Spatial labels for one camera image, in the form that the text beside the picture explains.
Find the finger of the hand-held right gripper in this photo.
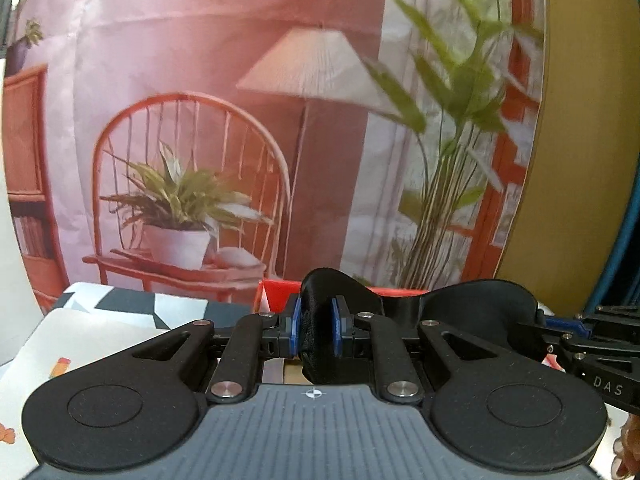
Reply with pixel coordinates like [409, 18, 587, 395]
[511, 321, 601, 377]
[544, 304, 640, 342]

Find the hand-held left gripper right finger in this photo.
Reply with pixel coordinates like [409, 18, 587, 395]
[331, 295, 507, 404]

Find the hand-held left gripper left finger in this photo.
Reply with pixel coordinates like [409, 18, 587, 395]
[130, 295, 304, 405]

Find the black sleep eye mask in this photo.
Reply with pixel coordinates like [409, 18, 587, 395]
[299, 268, 545, 384]

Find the person's right hand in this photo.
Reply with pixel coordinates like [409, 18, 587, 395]
[612, 414, 640, 480]

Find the teal curtain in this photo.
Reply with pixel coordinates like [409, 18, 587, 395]
[584, 175, 640, 313]

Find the white patterned tablecloth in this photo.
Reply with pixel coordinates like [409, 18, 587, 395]
[0, 282, 262, 480]

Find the wooden wall panel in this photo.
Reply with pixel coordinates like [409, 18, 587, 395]
[496, 0, 640, 312]

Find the printed room scene wall tapestry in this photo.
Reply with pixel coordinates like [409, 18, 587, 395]
[0, 0, 547, 313]

